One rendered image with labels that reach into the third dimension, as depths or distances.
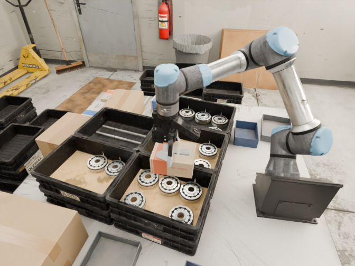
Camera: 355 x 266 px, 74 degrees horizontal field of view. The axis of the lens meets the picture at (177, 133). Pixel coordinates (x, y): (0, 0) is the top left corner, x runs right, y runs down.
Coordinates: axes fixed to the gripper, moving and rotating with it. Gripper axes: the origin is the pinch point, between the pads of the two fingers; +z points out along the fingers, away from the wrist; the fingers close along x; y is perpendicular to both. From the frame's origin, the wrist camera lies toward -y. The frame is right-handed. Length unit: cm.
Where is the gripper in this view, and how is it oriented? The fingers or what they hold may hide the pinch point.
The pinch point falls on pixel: (174, 154)
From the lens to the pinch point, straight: 91.1
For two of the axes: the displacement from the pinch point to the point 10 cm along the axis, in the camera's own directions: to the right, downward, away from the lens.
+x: -1.7, 6.1, -7.7
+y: -9.9, -1.1, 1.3
